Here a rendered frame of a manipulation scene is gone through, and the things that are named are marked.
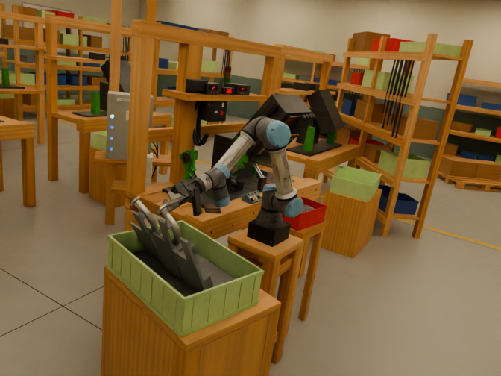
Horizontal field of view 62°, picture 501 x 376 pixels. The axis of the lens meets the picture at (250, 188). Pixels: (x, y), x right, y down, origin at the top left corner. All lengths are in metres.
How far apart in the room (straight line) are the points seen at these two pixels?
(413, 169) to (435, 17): 6.78
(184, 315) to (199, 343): 0.13
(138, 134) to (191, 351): 1.48
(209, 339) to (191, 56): 1.88
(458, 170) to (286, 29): 6.35
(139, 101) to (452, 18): 9.62
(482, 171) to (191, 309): 8.28
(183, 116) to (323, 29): 9.58
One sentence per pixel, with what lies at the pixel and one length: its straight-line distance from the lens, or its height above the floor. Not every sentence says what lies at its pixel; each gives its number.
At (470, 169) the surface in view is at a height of 0.30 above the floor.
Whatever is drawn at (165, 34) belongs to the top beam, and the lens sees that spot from 2.75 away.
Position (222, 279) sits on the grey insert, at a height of 0.85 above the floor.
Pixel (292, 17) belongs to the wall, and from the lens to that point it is 12.67.
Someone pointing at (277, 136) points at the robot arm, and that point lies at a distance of 1.95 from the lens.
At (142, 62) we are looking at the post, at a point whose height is 1.71.
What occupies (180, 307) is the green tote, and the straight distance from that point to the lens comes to 1.61.
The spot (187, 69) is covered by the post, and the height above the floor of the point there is 1.69.
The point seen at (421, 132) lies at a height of 1.27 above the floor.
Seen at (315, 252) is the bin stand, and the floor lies 0.57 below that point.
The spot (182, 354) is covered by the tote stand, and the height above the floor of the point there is 0.74.
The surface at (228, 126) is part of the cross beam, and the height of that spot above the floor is 1.26.
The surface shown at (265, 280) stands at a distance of 2.31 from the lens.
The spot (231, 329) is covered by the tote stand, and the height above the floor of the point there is 0.77.
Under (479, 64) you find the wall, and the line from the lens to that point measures 11.35.
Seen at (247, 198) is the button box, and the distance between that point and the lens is 2.76.
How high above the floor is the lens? 1.81
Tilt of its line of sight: 17 degrees down
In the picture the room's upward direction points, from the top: 8 degrees clockwise
